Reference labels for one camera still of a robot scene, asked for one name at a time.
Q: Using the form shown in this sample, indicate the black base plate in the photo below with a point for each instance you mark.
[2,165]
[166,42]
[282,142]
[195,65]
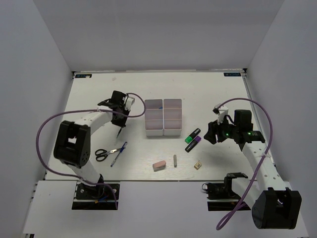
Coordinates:
[217,198]
[87,199]

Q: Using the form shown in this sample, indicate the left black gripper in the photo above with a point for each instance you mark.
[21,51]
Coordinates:
[121,123]

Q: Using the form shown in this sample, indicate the right white compartment organizer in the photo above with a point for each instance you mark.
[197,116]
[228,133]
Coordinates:
[172,117]

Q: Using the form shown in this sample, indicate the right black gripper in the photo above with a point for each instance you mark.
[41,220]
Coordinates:
[213,128]

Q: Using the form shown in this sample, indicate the right blue corner label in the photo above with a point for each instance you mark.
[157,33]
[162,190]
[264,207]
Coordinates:
[232,74]

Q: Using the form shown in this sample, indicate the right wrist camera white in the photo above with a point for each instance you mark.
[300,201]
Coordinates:
[221,111]

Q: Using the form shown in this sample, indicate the left blue corner label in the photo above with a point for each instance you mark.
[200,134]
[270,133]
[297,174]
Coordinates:
[83,75]

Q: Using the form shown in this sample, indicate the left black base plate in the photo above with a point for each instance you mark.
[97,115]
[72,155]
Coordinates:
[87,199]

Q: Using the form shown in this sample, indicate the purple highlighter marker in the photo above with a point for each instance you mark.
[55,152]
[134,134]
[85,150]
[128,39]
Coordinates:
[193,144]

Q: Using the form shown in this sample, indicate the grey stick eraser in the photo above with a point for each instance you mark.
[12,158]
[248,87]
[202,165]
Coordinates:
[175,160]

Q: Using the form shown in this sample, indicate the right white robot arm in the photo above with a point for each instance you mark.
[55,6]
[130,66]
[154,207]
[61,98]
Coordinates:
[273,204]

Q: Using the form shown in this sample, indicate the white compartment organizer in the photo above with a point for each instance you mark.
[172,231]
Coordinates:
[154,117]
[172,117]

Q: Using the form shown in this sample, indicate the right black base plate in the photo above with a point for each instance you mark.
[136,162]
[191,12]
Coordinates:
[217,198]

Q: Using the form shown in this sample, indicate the pink eraser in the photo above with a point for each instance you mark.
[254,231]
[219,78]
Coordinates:
[159,165]

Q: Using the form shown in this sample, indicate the blue ballpoint pen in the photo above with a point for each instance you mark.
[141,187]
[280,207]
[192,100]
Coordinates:
[119,153]

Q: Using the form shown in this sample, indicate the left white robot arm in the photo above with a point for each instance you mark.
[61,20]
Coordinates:
[73,143]

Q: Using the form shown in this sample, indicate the black handled scissors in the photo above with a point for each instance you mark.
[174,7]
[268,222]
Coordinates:
[102,154]

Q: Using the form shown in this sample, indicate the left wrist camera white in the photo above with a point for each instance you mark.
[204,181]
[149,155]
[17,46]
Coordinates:
[128,103]

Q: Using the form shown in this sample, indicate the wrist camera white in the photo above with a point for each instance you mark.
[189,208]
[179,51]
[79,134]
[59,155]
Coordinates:
[128,103]
[221,111]

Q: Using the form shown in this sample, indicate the green highlighter marker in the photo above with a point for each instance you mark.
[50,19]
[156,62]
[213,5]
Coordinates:
[189,138]

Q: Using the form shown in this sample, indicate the left white compartment organizer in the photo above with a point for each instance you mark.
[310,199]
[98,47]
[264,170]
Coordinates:
[154,117]

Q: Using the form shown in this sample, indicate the blue corner label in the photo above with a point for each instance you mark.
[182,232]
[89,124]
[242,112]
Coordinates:
[83,75]
[232,74]

